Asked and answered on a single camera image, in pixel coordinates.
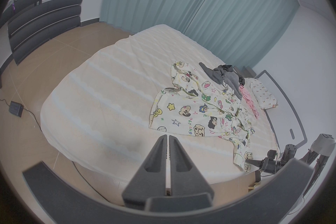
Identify black garment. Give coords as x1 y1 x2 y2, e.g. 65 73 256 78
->
213 64 246 86

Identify grey bedside table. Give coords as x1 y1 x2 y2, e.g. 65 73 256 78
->
233 65 257 78

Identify grey knit sweater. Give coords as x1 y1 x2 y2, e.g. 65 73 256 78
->
223 75 243 99

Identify black power adapter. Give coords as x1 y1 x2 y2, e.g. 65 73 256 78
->
8 101 24 117

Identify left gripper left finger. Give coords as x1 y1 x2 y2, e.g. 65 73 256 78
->
121 135 168 210

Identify pink garment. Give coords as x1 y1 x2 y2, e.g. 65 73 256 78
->
238 85 260 120

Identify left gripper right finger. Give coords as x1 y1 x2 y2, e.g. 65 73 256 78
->
169 135 215 197

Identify black chest of drawers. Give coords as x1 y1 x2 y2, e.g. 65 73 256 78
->
7 0 83 66

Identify black cable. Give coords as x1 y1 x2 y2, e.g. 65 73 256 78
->
0 98 43 132

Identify bed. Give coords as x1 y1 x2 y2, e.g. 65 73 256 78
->
39 24 308 192

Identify white printed pyjama top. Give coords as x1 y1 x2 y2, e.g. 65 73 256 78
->
149 61 257 172

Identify dark grey garment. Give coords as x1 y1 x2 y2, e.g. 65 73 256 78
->
199 62 224 85

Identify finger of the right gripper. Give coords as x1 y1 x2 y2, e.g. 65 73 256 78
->
244 159 264 169

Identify black low cabinet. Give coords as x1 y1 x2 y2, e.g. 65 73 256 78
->
0 0 48 32

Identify white printed pillow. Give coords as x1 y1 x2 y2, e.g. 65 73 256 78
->
243 77 278 110

